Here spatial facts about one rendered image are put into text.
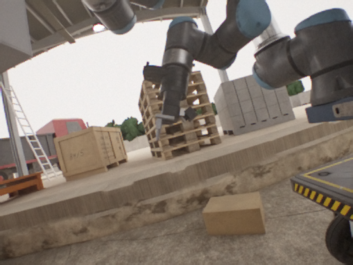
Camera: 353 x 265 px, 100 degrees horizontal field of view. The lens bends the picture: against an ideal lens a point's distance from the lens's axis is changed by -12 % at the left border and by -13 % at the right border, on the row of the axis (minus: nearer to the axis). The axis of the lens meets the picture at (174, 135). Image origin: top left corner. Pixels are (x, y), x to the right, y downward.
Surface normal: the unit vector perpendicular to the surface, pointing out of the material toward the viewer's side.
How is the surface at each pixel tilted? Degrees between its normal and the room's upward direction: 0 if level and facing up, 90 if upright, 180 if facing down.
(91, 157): 90
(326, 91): 70
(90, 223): 90
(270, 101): 90
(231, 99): 90
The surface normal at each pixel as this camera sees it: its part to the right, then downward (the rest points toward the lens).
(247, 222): -0.43, 0.11
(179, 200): 0.17, -0.04
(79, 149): -0.08, 0.00
